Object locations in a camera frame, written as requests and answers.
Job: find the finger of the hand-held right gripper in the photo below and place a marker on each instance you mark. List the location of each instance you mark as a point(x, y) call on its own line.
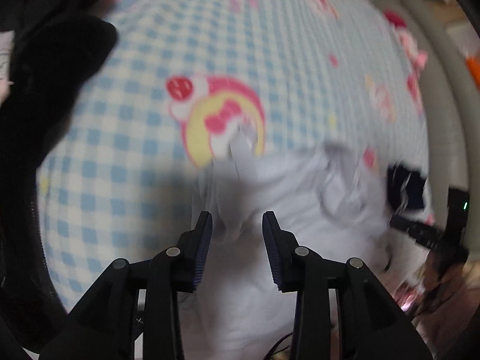
point(416, 230)

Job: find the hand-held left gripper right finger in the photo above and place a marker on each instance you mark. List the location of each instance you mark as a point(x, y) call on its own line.
point(272, 255)

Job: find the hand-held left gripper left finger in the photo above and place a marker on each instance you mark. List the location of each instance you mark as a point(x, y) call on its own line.
point(202, 249)

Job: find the white shirt with navy trim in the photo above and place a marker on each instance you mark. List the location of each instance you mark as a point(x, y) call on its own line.
point(300, 232)

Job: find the pile of black clothes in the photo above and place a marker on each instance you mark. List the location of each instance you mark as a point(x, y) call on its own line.
point(45, 82)

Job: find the navy garment with white stripes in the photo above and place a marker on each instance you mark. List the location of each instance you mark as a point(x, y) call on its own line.
point(410, 191)

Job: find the grey padded bed headboard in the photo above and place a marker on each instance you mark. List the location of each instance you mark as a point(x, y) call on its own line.
point(446, 120)

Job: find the orange carrot plush toy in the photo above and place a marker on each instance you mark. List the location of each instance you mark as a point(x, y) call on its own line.
point(474, 65)

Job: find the blue checked printed blanket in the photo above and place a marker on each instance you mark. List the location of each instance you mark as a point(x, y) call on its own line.
point(150, 82)

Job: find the pink plush toy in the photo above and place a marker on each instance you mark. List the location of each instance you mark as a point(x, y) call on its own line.
point(407, 41)

